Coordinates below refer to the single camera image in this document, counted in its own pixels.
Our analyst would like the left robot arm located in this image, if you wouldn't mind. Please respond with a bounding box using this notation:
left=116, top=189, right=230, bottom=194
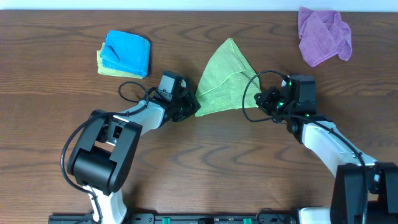
left=60, top=79, right=200, bottom=223

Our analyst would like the folded blue cloth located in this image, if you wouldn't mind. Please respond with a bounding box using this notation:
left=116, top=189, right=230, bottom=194
left=99, top=30, right=150, bottom=78

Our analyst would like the folded yellow-green cloth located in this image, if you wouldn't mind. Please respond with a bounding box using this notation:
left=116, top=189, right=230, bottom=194
left=96, top=43, right=143, bottom=79

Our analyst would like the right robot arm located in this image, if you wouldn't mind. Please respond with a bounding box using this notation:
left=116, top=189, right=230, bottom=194
left=254, top=75, right=397, bottom=223

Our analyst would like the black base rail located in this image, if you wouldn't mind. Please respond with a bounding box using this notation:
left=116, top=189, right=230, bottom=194
left=47, top=207, right=397, bottom=224

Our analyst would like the crumpled purple cloth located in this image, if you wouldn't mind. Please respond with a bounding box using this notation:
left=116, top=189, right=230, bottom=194
left=298, top=7, right=353, bottom=67

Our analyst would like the right black cable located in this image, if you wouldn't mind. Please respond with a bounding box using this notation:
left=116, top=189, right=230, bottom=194
left=241, top=70, right=369, bottom=224

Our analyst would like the left black cable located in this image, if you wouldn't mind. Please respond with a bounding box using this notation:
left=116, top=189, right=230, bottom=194
left=60, top=81, right=156, bottom=224

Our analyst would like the light green microfiber cloth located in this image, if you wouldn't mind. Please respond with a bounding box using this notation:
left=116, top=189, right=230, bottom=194
left=195, top=38, right=261, bottom=117

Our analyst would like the black cable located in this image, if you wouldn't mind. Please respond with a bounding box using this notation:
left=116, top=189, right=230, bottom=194
left=60, top=81, right=156, bottom=224
left=241, top=70, right=369, bottom=224

